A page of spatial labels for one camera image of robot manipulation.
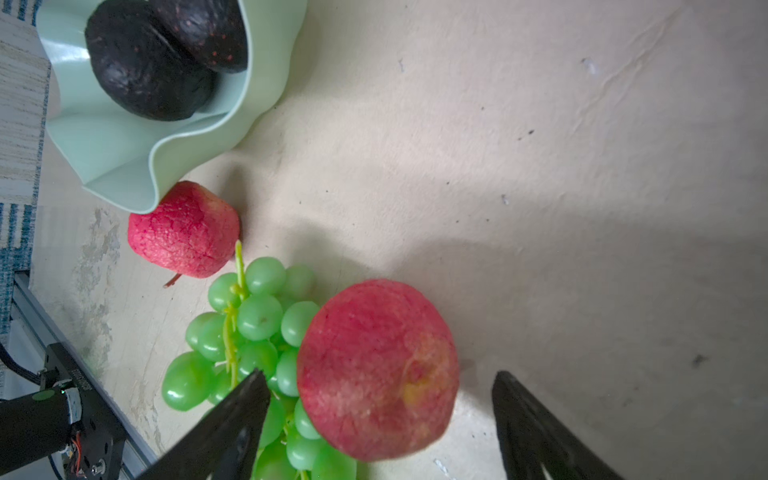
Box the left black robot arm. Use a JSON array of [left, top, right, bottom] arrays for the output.
[[1, 387, 76, 475]]

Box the red fake apple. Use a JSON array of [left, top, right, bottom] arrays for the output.
[[127, 181, 241, 288], [297, 279, 460, 462]]

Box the green fake grape bunch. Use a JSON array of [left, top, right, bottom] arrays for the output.
[[162, 244, 358, 479]]

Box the aluminium front rail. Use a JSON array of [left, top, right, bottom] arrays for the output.
[[1, 272, 155, 479]]

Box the mint green wavy bowl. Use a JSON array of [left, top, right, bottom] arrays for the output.
[[36, 1, 308, 214]]

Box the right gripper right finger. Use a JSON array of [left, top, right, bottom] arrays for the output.
[[491, 371, 622, 480]]

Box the dark fake avocado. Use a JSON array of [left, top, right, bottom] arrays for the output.
[[84, 1, 216, 121], [150, 0, 248, 74]]

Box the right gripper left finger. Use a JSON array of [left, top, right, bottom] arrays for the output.
[[140, 371, 271, 480]]

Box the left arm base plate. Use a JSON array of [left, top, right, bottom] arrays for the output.
[[42, 343, 127, 479]]

